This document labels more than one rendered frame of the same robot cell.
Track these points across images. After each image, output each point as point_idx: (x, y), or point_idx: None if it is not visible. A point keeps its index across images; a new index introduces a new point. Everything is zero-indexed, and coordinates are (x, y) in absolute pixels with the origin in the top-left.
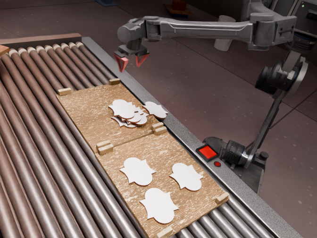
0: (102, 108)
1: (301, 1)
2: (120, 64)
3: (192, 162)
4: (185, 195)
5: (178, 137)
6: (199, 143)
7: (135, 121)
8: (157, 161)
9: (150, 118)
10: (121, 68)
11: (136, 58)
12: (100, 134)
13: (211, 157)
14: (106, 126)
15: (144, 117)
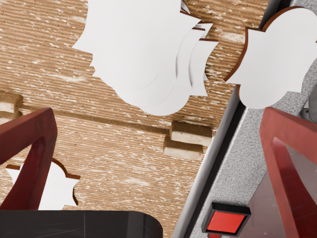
0: None
1: None
2: (22, 149)
3: (167, 224)
4: None
5: (222, 160)
6: (243, 196)
7: (131, 102)
8: (104, 190)
9: (216, 86)
10: (27, 158)
11: (302, 131)
12: (12, 50)
13: (212, 233)
14: (51, 31)
15: (180, 99)
